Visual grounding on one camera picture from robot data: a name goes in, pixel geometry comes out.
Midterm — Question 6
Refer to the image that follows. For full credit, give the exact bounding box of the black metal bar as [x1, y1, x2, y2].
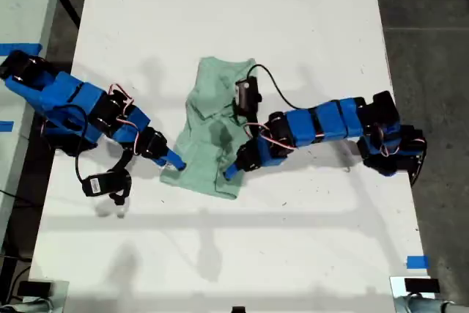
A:
[58, 0, 82, 30]

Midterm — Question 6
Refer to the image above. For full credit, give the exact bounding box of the pale green T-shirt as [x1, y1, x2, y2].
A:
[159, 56, 257, 200]

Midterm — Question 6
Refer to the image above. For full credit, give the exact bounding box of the black floor cable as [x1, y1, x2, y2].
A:
[0, 188, 23, 206]
[7, 265, 32, 301]

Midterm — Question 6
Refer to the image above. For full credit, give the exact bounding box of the square blue tape patch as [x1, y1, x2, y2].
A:
[406, 255, 429, 270]

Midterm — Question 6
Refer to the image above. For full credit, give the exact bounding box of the black table clamp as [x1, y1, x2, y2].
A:
[409, 153, 429, 186]

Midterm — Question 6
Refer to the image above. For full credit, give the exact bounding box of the black camera box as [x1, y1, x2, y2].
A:
[81, 169, 133, 199]
[233, 76, 263, 116]

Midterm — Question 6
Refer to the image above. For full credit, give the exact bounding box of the white side table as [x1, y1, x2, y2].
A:
[0, 0, 67, 244]

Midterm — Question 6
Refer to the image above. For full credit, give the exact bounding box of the small black box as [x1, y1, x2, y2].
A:
[17, 280, 53, 298]
[404, 278, 440, 295]

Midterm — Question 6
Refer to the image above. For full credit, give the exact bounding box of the black camera cable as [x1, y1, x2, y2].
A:
[247, 64, 305, 111]
[54, 104, 89, 182]

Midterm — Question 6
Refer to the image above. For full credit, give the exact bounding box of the long blue tape strip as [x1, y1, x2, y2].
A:
[0, 42, 43, 56]

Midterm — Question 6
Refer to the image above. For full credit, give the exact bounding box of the black camera stalk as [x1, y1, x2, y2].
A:
[237, 111, 263, 127]
[109, 150, 135, 174]

